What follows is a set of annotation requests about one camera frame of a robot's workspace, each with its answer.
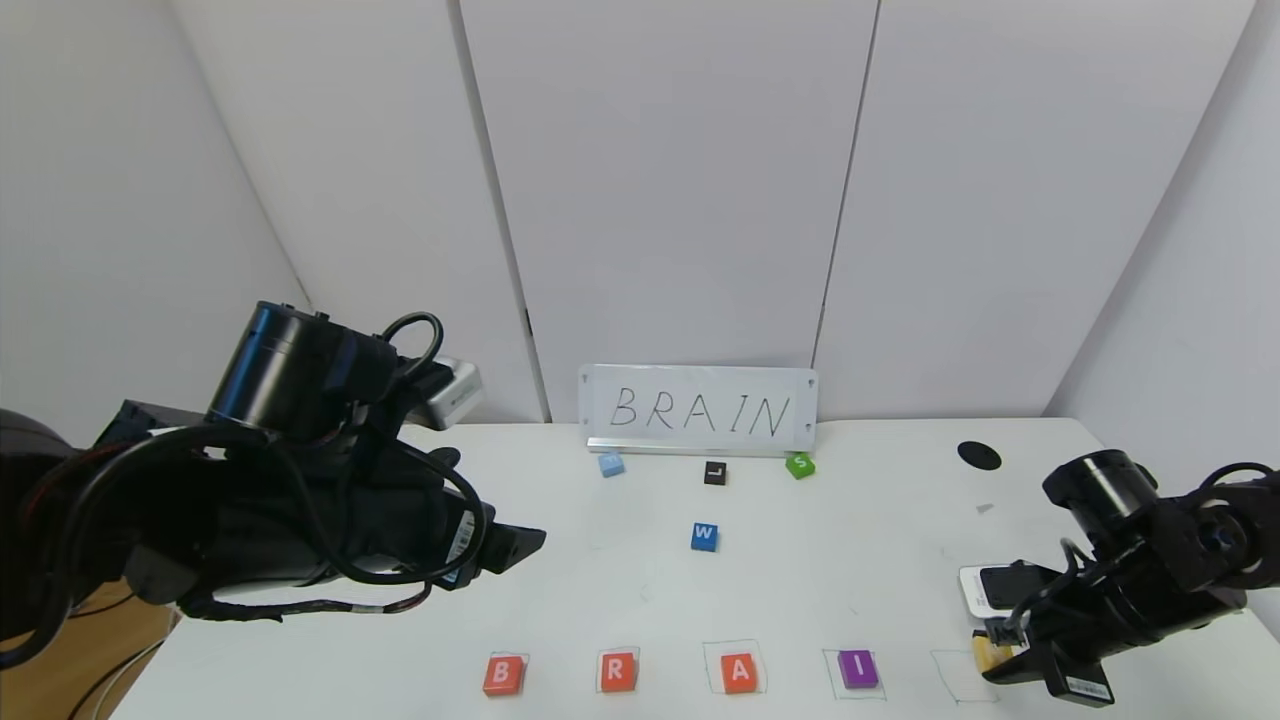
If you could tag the light blue letter block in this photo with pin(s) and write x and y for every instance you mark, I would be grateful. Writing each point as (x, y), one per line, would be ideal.
(612, 465)

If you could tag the black letter L block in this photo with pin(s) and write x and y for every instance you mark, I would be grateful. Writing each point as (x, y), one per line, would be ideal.
(715, 473)

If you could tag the purple letter I block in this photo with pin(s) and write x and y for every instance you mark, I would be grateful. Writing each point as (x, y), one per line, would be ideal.
(858, 668)

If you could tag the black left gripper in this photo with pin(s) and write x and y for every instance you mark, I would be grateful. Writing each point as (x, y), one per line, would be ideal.
(462, 540)

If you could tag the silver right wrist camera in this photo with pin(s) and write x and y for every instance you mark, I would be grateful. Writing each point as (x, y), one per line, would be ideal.
(1000, 590)

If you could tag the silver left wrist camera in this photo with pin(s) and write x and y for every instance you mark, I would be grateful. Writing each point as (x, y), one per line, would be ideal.
(455, 392)

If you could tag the red letter B block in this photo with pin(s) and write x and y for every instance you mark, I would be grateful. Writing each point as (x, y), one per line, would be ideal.
(504, 675)

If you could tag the white BRAIN sign board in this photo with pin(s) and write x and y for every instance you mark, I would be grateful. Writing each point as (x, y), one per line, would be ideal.
(700, 385)

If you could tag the green letter S block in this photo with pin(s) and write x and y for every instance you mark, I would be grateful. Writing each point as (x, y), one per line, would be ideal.
(800, 466)

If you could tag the red letter A block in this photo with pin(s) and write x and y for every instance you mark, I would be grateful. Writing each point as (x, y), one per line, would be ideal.
(740, 674)

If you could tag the red letter R block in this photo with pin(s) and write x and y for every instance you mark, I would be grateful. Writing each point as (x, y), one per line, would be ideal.
(618, 672)

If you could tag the yellow letter block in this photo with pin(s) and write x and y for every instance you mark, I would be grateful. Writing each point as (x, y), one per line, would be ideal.
(990, 652)

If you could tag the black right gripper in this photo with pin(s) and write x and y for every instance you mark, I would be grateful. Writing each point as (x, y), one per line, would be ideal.
(1078, 683)

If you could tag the blue letter W block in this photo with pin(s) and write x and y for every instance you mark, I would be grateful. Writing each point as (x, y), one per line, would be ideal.
(704, 537)

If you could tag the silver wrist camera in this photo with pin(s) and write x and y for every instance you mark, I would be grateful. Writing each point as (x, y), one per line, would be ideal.
(455, 392)
(1000, 590)

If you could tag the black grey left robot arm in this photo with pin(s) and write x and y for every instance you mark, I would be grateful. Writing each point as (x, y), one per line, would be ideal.
(280, 380)

